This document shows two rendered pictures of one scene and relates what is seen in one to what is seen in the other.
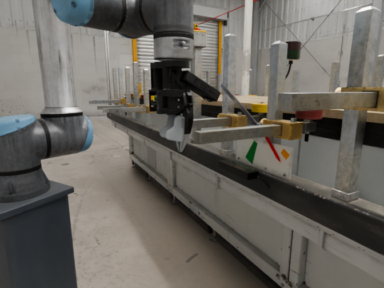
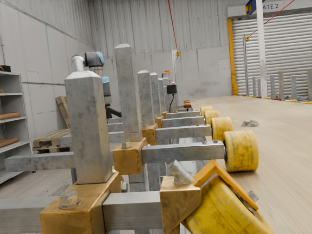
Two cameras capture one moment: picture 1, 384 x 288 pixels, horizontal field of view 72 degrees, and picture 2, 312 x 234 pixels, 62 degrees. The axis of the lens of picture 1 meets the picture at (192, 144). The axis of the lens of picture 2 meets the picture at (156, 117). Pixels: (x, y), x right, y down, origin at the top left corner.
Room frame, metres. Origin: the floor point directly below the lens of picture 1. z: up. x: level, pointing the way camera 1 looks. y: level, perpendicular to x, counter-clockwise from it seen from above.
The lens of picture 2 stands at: (-0.48, -1.10, 1.07)
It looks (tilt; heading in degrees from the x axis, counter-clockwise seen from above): 6 degrees down; 35
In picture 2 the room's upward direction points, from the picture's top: 6 degrees counter-clockwise
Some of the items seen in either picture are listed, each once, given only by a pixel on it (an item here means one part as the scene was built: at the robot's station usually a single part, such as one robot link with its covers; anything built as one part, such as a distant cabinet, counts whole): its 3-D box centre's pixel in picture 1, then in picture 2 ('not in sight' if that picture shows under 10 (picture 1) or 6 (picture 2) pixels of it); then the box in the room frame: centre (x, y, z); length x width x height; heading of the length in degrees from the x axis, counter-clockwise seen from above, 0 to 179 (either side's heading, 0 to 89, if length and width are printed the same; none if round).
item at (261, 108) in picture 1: (261, 116); not in sight; (1.09, -0.29, 0.85); 0.08 x 0.08 x 0.11
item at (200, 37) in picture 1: (196, 40); (167, 76); (1.29, -0.02, 1.18); 0.07 x 0.07 x 0.08; 28
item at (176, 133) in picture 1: (176, 134); not in sight; (0.61, 0.04, 0.86); 0.06 x 0.03 x 0.09; 118
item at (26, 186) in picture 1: (18, 178); not in sight; (0.90, 0.62, 0.65); 0.19 x 0.19 x 0.10
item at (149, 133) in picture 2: not in sight; (148, 133); (0.16, -0.63, 0.95); 0.13 x 0.06 x 0.05; 28
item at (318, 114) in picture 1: (307, 123); not in sight; (0.85, -0.38, 0.85); 0.08 x 0.08 x 0.11
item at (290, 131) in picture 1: (279, 128); not in sight; (0.82, -0.28, 0.85); 0.13 x 0.06 x 0.05; 28
